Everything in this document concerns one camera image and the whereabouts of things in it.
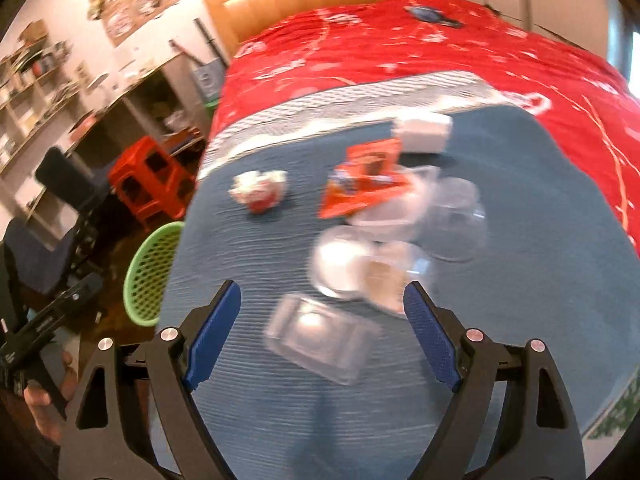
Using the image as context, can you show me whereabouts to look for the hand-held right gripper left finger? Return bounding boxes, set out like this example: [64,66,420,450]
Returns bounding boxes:
[59,280,242,480]

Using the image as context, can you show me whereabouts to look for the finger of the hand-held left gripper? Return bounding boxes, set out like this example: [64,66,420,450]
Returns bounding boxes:
[20,274,104,347]

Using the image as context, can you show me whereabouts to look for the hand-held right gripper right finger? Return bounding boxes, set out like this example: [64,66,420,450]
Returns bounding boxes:
[402,280,586,480]

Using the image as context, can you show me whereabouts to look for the green plastic basket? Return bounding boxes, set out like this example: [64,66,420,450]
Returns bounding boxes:
[123,221,187,327]

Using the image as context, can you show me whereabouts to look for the clear round plastic lid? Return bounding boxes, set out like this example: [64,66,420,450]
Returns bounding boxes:
[311,226,373,301]

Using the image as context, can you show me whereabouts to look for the white foam block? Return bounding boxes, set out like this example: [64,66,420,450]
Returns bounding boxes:
[392,115,453,154]

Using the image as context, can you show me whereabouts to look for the person's left hand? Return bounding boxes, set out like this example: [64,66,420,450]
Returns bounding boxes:
[24,350,80,446]

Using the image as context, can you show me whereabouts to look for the dark blue office chair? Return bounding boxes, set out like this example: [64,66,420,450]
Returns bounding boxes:
[35,146,112,223]
[2,217,101,297]

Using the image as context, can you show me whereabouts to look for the clear plastic cup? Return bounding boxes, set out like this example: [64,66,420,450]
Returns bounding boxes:
[360,242,432,317]
[425,177,488,263]
[350,165,442,233]

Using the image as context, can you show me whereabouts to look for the clear rectangular plastic box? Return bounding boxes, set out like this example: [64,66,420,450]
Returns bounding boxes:
[264,292,378,387]

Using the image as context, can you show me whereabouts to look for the crumpled white red paper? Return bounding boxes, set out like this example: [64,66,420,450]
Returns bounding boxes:
[229,170,288,215]

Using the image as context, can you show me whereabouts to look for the red plastic stool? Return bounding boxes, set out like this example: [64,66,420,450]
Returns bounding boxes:
[108,136,197,232]

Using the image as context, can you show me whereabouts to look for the red snack packet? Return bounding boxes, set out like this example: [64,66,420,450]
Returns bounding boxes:
[319,139,408,220]

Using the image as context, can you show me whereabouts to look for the white plastic bag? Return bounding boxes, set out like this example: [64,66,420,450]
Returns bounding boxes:
[164,110,192,134]

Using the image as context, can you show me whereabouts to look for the wooden desk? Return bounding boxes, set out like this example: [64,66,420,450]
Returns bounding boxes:
[65,50,211,161]

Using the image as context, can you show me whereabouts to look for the blue plastic box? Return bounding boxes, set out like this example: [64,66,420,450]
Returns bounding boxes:
[192,60,224,101]

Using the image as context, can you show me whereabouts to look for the red printed blanket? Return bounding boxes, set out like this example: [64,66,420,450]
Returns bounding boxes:
[200,0,640,261]

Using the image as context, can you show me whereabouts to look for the black stick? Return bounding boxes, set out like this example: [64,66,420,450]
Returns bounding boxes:
[194,17,232,69]

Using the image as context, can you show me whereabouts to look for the wooden wall shelf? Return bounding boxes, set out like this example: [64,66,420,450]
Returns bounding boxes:
[0,20,87,177]

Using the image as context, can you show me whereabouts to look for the wall poster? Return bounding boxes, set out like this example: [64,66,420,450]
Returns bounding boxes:
[90,0,201,47]

